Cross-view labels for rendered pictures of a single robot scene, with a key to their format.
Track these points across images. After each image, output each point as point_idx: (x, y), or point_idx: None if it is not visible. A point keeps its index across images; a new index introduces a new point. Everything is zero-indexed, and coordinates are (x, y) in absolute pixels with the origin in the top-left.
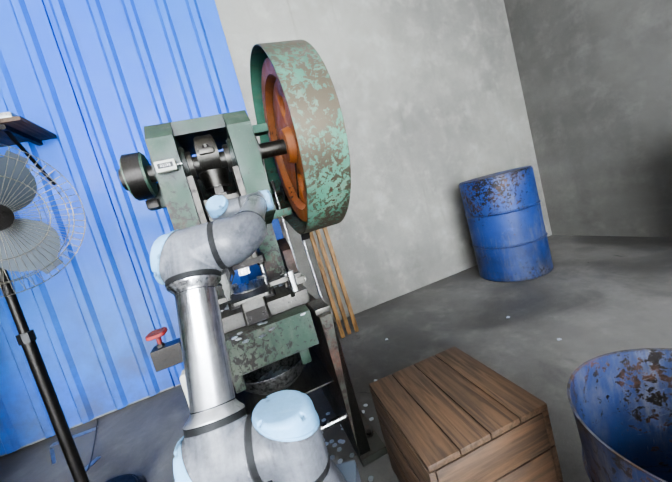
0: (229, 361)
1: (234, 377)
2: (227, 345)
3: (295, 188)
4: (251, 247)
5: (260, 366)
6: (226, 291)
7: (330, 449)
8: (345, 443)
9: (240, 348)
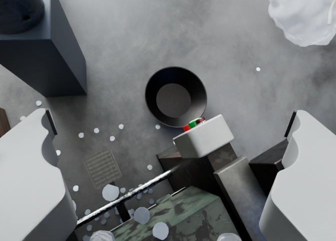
0: (175, 206)
1: (169, 199)
2: (178, 217)
3: None
4: None
5: (126, 224)
6: (24, 118)
7: (99, 228)
8: (82, 235)
9: (153, 226)
